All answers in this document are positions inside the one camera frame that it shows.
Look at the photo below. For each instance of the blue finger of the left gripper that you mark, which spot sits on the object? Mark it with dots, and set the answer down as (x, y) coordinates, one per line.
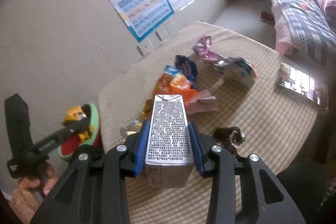
(56, 139)

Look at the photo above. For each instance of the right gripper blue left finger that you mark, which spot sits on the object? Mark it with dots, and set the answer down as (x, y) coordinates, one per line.
(141, 147)

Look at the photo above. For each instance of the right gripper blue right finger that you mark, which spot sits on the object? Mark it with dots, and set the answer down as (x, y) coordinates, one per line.
(197, 149)

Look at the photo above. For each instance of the white milk carton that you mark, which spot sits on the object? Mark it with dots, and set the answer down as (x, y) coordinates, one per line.
(169, 158)

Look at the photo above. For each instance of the dark brown foil wrapper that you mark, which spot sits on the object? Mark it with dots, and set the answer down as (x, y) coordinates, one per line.
(229, 138)

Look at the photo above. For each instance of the yellow snack box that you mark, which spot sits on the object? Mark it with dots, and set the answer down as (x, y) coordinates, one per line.
(78, 121)

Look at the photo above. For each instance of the orange snack bag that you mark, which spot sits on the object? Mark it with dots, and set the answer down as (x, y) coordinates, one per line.
(173, 81)

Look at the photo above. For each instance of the silver newspaper wad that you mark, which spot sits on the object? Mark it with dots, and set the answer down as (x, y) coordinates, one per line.
(132, 128)

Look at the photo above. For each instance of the small yellow wrapper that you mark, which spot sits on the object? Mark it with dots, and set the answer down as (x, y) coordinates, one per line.
(147, 109)

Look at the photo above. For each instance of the person's left hand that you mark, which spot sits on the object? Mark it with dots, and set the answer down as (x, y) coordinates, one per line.
(29, 183)

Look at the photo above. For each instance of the pink paper sheet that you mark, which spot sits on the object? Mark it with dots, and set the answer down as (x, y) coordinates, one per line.
(202, 102)

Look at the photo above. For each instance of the red bin green rim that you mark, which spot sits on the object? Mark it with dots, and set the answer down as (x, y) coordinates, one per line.
(66, 150)

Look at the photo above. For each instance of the beige checkered tablecloth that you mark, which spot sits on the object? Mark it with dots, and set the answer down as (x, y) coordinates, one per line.
(275, 121)

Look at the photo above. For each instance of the dark blue cookie wrapper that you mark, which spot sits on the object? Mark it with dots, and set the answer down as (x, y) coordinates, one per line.
(187, 67)

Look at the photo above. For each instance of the white blue crumpled bag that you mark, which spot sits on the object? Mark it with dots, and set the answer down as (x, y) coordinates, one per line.
(236, 69)

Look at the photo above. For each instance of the purple foil wrapper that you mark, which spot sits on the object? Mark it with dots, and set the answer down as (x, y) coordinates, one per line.
(202, 50)

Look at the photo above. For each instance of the smartphone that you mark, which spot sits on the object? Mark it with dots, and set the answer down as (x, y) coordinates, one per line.
(304, 85)

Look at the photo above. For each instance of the red shoes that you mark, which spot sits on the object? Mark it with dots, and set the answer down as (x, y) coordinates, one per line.
(267, 17)

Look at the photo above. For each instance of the bed with plaid cover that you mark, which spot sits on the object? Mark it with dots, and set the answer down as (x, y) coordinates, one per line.
(302, 26)

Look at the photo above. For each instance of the pink quilt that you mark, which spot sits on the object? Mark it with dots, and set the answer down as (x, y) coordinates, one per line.
(328, 8)

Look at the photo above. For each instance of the wall socket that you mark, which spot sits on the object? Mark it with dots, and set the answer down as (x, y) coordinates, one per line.
(145, 47)

